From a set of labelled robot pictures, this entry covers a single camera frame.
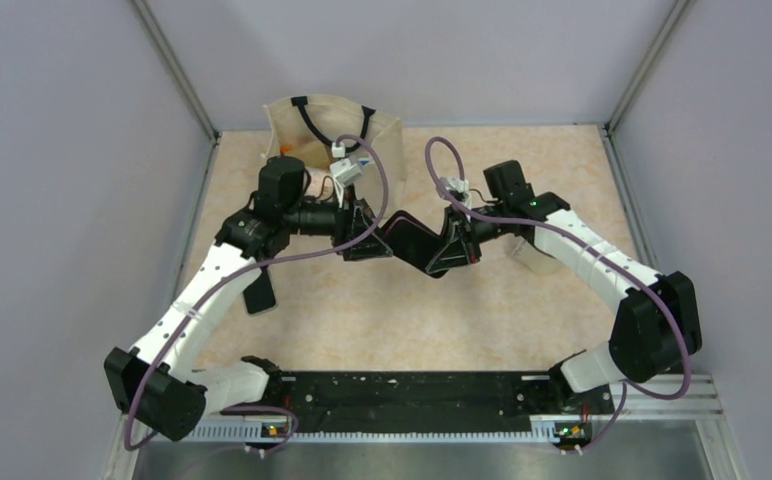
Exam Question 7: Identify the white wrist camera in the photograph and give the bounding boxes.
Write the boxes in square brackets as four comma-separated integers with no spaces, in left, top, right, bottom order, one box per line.
[439,177,471,202]
[329,143,370,188]

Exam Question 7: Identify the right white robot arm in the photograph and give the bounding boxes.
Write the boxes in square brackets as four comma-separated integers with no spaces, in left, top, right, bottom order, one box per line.
[425,156,701,412]

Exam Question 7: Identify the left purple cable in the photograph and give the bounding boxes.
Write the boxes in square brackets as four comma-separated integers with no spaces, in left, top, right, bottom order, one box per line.
[124,134,391,453]

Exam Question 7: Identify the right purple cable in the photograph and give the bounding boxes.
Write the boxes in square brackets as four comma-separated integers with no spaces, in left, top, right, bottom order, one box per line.
[423,137,693,458]

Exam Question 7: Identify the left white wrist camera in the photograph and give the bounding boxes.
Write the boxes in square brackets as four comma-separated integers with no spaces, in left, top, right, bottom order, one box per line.
[329,143,370,188]

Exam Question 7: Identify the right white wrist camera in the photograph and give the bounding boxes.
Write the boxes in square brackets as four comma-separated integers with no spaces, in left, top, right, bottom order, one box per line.
[439,177,471,202]

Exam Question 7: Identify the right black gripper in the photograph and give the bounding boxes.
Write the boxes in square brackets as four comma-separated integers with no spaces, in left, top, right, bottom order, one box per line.
[424,201,508,273]

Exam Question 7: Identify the paper cup with label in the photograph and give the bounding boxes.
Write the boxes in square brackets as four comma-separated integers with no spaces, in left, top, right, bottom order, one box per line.
[510,238,563,275]

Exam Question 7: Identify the black smartphone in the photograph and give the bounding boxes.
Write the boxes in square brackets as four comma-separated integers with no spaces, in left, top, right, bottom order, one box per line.
[381,210,429,240]

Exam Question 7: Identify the beige canvas tote bag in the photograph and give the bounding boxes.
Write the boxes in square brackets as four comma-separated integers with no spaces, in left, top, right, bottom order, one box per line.
[263,94,407,211]

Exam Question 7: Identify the black phone case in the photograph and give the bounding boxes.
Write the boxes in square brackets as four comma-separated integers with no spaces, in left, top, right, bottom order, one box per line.
[385,225,444,278]

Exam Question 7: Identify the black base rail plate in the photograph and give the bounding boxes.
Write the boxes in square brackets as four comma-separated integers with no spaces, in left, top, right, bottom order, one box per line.
[256,371,615,438]

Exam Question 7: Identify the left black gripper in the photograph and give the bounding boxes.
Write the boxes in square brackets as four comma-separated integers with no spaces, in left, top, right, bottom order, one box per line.
[285,182,393,260]

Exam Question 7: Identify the black phone at left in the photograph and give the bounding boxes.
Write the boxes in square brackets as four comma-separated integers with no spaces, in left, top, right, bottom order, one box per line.
[243,269,277,316]

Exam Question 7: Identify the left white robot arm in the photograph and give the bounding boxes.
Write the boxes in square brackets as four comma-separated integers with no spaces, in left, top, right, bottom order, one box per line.
[104,154,389,450]

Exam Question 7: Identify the purple cable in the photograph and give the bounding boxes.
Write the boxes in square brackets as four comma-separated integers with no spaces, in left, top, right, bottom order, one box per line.
[423,137,693,458]
[124,134,391,453]

